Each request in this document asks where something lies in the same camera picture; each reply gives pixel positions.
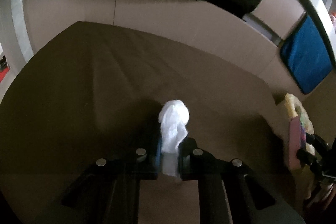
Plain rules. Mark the dark brown table mat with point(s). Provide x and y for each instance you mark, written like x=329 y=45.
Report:
x=75 y=115

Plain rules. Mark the blue towel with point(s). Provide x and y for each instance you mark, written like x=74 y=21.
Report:
x=305 y=56

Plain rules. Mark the beige plastic trash bag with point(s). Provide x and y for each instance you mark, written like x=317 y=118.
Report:
x=294 y=109

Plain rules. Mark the purple pink eggplant sponge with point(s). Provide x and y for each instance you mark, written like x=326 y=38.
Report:
x=296 y=141

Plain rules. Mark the right hand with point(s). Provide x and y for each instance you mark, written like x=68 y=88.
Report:
x=318 y=194

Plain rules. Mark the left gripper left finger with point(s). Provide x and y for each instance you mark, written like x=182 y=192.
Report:
x=149 y=160

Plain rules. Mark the red drink bottle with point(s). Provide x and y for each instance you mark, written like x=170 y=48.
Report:
x=333 y=19

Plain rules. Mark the red floor mat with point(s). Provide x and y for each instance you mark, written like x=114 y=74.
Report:
x=3 y=73

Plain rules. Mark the white tissue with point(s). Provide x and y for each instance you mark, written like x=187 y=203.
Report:
x=173 y=119

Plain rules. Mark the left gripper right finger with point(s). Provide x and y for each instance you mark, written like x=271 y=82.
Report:
x=191 y=158

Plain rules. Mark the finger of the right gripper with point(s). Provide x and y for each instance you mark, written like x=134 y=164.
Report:
x=318 y=143
x=316 y=165

